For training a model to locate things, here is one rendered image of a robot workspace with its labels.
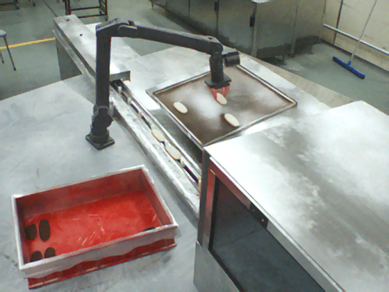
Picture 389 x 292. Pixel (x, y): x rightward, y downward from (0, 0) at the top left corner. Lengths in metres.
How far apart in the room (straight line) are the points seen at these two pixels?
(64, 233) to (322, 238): 0.88
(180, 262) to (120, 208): 0.31
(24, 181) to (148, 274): 0.65
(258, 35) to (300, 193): 3.69
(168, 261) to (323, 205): 0.62
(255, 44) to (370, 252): 3.82
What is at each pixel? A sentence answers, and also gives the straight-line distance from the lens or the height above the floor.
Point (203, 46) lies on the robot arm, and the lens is 1.54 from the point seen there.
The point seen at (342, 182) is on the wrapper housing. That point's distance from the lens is 0.78.
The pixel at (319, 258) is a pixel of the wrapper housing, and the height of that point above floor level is 1.30.
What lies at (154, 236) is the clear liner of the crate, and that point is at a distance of 1.14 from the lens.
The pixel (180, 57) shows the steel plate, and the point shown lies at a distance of 2.54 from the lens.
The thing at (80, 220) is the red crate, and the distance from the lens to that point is 1.34.
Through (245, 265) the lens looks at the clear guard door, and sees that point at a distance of 0.81.
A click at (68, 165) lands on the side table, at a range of 1.58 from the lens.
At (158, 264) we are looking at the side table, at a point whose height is 0.82.
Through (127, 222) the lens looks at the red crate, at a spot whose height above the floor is 0.82.
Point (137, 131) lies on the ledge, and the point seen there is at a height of 0.86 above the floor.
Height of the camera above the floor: 1.76
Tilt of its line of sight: 34 degrees down
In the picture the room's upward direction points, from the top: 3 degrees clockwise
